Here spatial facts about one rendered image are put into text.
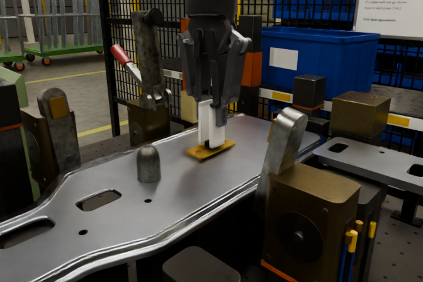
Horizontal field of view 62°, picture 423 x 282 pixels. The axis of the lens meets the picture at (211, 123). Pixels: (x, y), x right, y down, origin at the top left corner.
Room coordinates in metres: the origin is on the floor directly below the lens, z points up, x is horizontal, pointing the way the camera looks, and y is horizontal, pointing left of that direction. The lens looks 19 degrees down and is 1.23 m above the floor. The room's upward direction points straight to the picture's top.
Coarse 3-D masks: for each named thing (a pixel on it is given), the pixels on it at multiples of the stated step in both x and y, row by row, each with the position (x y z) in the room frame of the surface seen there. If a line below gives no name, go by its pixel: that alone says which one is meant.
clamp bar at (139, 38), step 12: (132, 12) 0.63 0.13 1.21; (144, 12) 0.64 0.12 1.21; (156, 12) 0.61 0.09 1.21; (144, 24) 0.63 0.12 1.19; (156, 24) 0.61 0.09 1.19; (144, 36) 0.62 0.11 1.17; (156, 36) 0.63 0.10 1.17; (144, 48) 0.61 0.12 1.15; (156, 48) 0.63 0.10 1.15; (144, 60) 0.61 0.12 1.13; (156, 60) 0.63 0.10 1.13; (144, 72) 0.61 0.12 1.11; (156, 72) 0.63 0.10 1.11; (144, 84) 0.61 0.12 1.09; (156, 84) 0.63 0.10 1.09
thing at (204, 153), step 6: (204, 144) 0.53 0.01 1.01; (222, 144) 0.53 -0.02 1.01; (228, 144) 0.53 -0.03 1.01; (234, 144) 0.54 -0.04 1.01; (186, 150) 0.51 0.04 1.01; (192, 150) 0.51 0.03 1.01; (198, 150) 0.51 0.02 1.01; (204, 150) 0.51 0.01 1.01; (210, 150) 0.51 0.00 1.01; (216, 150) 0.51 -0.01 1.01; (198, 156) 0.49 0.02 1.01; (204, 156) 0.49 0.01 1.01
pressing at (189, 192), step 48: (144, 144) 0.54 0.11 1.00; (192, 144) 0.55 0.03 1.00; (240, 144) 0.55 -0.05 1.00; (48, 192) 0.39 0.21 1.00; (96, 192) 0.39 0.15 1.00; (144, 192) 0.39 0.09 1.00; (192, 192) 0.39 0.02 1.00; (240, 192) 0.40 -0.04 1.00; (48, 240) 0.30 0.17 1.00; (96, 240) 0.30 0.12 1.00; (144, 240) 0.30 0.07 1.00
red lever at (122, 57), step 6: (114, 48) 0.69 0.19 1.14; (120, 48) 0.69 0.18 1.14; (114, 54) 0.69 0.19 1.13; (120, 54) 0.68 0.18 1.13; (126, 54) 0.68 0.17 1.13; (120, 60) 0.67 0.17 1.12; (126, 60) 0.67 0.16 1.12; (126, 66) 0.67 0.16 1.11; (132, 66) 0.67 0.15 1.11; (132, 72) 0.65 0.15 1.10; (138, 72) 0.66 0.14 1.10; (138, 78) 0.64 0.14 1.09; (138, 84) 0.64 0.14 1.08; (156, 96) 0.61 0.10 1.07; (156, 102) 0.61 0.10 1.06
